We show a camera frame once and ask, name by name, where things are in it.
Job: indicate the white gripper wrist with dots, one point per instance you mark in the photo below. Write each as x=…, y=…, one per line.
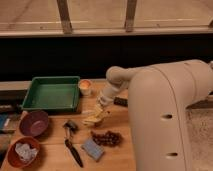
x=106, y=97

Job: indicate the yellow banana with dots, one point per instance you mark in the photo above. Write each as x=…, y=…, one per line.
x=91, y=120

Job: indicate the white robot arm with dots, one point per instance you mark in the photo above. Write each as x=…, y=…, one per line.
x=158, y=96

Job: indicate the yellow cup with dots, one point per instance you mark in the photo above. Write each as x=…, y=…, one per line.
x=85, y=87

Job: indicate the black rectangular block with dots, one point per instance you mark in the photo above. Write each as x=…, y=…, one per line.
x=120, y=101

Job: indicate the dark grape bunch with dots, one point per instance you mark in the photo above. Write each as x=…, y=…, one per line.
x=109, y=138

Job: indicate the blue sponge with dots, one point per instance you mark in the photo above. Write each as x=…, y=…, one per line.
x=92, y=149

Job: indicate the green plastic tray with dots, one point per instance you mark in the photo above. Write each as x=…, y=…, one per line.
x=59, y=93

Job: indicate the purple bowl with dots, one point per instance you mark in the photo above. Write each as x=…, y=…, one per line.
x=34, y=123

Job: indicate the crumpled white paper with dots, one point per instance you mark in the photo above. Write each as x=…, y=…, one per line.
x=25, y=152

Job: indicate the red bowl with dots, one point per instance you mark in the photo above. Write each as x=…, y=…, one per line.
x=13, y=158

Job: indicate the black handled knife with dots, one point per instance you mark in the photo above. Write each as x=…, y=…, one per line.
x=71, y=148

